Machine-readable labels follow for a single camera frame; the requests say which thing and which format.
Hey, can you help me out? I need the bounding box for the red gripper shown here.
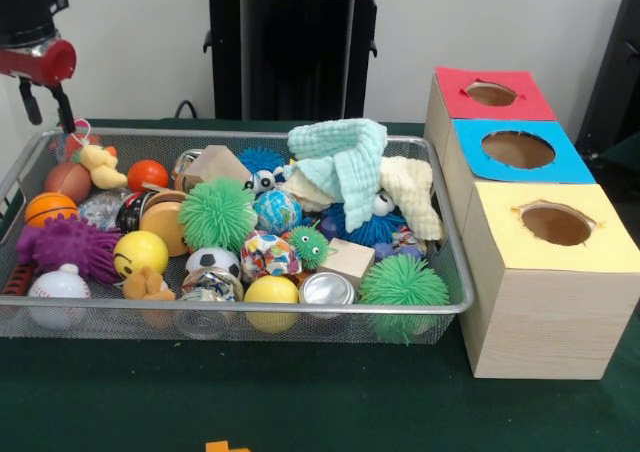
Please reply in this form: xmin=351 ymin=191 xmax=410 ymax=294
xmin=0 ymin=39 xmax=78 ymax=136

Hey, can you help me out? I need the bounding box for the green spiky ball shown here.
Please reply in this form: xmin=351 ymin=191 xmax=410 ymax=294
xmin=360 ymin=254 xmax=452 ymax=345
xmin=179 ymin=178 xmax=257 ymax=255

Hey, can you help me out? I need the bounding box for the mint green cloth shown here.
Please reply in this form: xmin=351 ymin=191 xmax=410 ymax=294
xmin=287 ymin=119 xmax=388 ymax=233

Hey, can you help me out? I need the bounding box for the cream muslin cloth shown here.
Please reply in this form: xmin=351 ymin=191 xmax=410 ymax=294
xmin=278 ymin=155 xmax=444 ymax=243

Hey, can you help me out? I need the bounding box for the clear mesh bin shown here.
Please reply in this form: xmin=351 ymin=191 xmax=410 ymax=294
xmin=0 ymin=127 xmax=475 ymax=346

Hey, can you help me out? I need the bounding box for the wooden box with three holes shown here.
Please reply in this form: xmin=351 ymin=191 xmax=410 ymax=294
xmin=423 ymin=67 xmax=640 ymax=380

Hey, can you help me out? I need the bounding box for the small orange basketball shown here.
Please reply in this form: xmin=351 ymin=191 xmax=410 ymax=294
xmin=24 ymin=192 xmax=79 ymax=228

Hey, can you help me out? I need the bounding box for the purple spiky toy with eyes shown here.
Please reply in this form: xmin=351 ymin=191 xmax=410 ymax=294
xmin=15 ymin=215 xmax=123 ymax=285

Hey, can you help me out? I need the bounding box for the yellow smiley ball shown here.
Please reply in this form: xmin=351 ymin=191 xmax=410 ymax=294
xmin=112 ymin=231 xmax=170 ymax=280

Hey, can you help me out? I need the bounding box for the white baseball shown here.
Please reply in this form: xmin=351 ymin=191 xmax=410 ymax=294
xmin=27 ymin=263 xmax=91 ymax=331

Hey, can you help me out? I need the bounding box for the silver can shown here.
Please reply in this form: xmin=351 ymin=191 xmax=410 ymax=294
xmin=300 ymin=271 xmax=357 ymax=308

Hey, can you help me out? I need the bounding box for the dark green tablecloth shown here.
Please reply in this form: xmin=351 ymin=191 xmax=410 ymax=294
xmin=0 ymin=117 xmax=640 ymax=452

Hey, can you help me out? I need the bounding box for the black cable loop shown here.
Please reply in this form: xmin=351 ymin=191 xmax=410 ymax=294
xmin=174 ymin=99 xmax=201 ymax=121

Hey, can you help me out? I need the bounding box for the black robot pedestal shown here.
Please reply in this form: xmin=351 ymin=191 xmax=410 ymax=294
xmin=193 ymin=0 xmax=402 ymax=123

